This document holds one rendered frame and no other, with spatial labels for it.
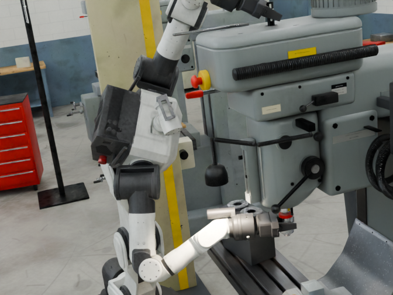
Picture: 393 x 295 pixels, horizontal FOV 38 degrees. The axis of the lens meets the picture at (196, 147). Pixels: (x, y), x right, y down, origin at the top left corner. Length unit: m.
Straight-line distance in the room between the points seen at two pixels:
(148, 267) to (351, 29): 0.98
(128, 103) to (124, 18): 1.45
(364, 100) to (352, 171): 0.23
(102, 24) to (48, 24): 7.29
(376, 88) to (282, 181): 0.41
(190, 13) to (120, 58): 1.50
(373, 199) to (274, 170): 0.52
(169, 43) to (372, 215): 0.96
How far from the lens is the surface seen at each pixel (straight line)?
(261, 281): 2.19
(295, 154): 1.76
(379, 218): 2.15
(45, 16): 10.61
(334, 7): 1.78
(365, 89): 1.82
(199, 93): 1.79
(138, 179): 1.89
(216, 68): 1.61
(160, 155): 1.94
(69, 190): 6.16
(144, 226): 1.89
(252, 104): 1.65
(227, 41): 1.58
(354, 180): 1.87
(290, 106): 1.68
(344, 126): 1.79
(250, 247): 2.26
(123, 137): 1.92
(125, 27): 3.37
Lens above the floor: 2.07
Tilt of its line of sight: 17 degrees down
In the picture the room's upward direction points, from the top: 7 degrees counter-clockwise
